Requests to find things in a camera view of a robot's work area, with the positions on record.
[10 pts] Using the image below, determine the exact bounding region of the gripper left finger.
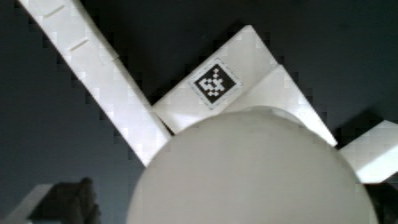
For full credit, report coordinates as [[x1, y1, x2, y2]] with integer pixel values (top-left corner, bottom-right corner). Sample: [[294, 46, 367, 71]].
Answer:
[[1, 177, 102, 224]]

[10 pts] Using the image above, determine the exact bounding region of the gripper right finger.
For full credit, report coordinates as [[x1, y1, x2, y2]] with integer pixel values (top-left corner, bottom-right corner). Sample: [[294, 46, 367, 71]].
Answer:
[[365, 183, 398, 224]]

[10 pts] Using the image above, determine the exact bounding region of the white lamp bulb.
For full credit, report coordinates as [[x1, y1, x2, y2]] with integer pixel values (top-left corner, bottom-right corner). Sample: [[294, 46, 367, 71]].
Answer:
[[125, 109, 378, 224]]

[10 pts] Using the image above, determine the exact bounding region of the white lamp base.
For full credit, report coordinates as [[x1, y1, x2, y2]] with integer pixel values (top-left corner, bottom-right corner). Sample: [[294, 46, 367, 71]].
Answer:
[[152, 25, 337, 146]]

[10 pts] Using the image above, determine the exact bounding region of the white front fence wall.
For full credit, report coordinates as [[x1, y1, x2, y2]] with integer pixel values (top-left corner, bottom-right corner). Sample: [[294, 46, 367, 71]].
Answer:
[[17, 0, 170, 165]]

